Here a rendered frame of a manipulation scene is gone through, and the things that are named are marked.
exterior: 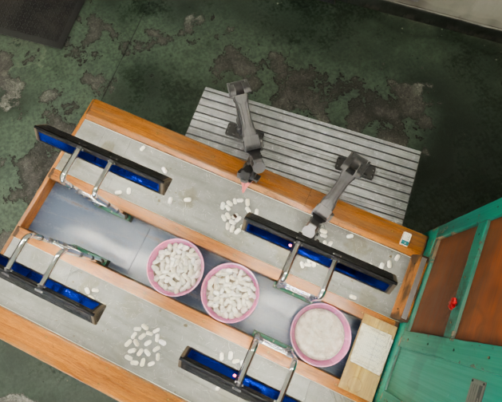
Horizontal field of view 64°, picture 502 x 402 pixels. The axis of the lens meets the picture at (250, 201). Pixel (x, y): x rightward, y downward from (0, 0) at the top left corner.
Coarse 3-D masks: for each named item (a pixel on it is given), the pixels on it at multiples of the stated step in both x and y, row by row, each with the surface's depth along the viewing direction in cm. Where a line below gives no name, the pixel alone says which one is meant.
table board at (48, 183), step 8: (80, 120) 209; (64, 152) 205; (56, 160) 203; (48, 184) 202; (40, 192) 199; (48, 192) 205; (32, 200) 198; (40, 200) 202; (32, 208) 198; (24, 216) 196; (32, 216) 201; (24, 224) 197; (8, 240) 193
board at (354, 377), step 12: (372, 324) 175; (384, 324) 175; (348, 360) 172; (348, 372) 170; (360, 372) 170; (372, 372) 170; (348, 384) 169; (360, 384) 169; (372, 384) 169; (360, 396) 168; (372, 396) 168
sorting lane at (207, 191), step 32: (96, 128) 207; (64, 160) 203; (160, 160) 202; (192, 192) 197; (224, 192) 196; (256, 192) 196; (192, 224) 193; (224, 224) 192; (288, 224) 191; (256, 256) 188; (384, 256) 186; (352, 288) 183
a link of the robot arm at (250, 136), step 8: (232, 88) 170; (248, 88) 169; (232, 96) 169; (240, 96) 169; (240, 104) 170; (248, 104) 171; (240, 112) 171; (248, 112) 171; (248, 120) 172; (248, 128) 172; (248, 136) 173; (256, 136) 173; (248, 144) 174; (256, 144) 174
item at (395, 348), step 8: (432, 232) 185; (432, 240) 180; (432, 248) 177; (400, 328) 174; (400, 336) 170; (392, 344) 175; (392, 352) 171; (392, 360) 167; (384, 368) 172; (392, 368) 164; (384, 376) 168; (384, 384) 164; (376, 392) 169; (376, 400) 165
